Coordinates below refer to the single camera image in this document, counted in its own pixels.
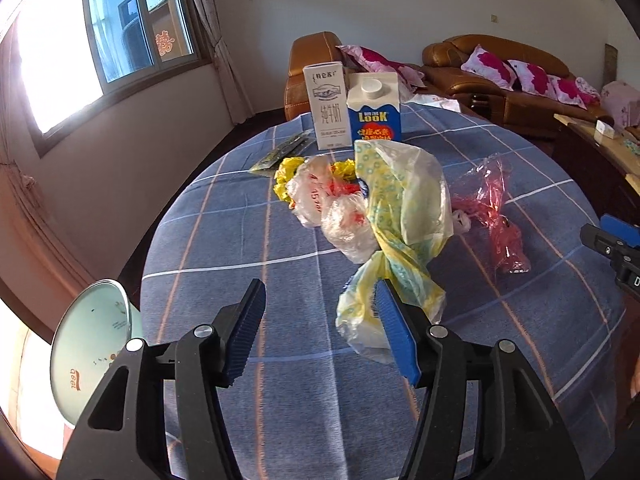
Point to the blue plaid tablecloth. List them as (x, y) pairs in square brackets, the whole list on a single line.
[(300, 240)]

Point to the light green cartoon-print bin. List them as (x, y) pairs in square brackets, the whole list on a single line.
[(90, 330)]

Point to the pink floral pillow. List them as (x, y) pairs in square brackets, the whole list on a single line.
[(575, 91), (535, 80), (375, 60), (487, 65)]

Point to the small white plastic scrap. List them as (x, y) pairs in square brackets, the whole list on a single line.
[(460, 221)]

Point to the orange leather armchair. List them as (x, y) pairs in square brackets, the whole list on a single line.
[(300, 60)]

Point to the small white box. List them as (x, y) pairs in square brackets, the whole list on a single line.
[(607, 129)]

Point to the white red-print plastic bag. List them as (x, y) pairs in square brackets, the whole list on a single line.
[(310, 195)]

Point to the sliding glass window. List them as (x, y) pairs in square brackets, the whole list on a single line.
[(120, 25)]

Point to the pink floral cloth bundle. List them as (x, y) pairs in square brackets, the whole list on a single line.
[(622, 102)]

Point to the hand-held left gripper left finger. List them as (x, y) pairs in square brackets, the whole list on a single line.
[(245, 335)]

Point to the short pink curtain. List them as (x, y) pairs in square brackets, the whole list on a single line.
[(225, 60)]

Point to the red plastic bag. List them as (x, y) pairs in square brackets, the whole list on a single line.
[(505, 240)]

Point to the green snack packet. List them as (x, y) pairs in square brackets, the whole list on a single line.
[(280, 152)]

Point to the brown leather sofa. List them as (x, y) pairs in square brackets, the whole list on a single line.
[(450, 75)]

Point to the tall white milk carton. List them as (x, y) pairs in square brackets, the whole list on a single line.
[(325, 110)]

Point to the long pink curtain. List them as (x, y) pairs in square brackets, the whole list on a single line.
[(30, 195)]

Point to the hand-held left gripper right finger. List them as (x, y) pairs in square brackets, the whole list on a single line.
[(397, 330)]

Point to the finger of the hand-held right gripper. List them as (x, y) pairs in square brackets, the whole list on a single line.
[(620, 230)]

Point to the dark wooden cabinet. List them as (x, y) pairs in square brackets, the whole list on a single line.
[(590, 160)]

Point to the yellow-green printed plastic bag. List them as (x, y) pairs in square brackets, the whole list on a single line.
[(400, 200)]

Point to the white tissue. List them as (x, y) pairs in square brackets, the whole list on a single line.
[(435, 101)]

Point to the yellow foil wrapper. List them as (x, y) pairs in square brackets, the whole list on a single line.
[(287, 175)]

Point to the blue and white carton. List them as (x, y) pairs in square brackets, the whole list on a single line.
[(375, 120)]

